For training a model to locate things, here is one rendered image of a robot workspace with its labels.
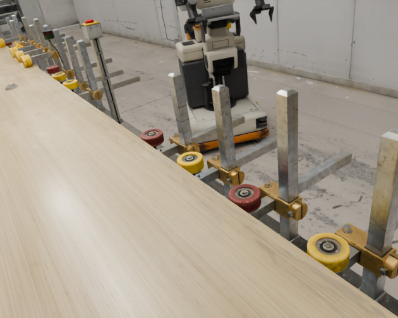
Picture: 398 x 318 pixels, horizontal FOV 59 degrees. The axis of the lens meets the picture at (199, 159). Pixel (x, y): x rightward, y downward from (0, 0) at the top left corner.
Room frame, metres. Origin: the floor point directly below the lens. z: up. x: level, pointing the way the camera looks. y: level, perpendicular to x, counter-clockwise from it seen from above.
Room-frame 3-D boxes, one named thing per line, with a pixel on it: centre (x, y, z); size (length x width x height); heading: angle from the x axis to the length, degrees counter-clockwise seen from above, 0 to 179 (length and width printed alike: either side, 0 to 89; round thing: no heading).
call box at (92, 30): (1.81, 0.40, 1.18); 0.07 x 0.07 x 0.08; 30
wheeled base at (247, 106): (2.86, -0.26, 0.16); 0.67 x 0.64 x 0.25; 7
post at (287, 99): (0.73, -0.21, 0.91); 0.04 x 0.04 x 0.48; 30
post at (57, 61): (2.68, 0.91, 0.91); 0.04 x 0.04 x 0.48; 30
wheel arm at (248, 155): (1.03, -0.14, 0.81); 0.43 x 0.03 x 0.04; 120
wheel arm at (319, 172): (0.81, -0.27, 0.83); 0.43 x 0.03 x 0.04; 120
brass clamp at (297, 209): (0.75, -0.20, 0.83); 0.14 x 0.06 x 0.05; 30
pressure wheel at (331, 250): (0.50, -0.22, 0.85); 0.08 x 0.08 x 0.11
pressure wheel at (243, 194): (0.71, -0.10, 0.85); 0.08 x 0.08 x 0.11
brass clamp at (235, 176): (0.97, -0.08, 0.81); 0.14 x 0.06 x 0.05; 30
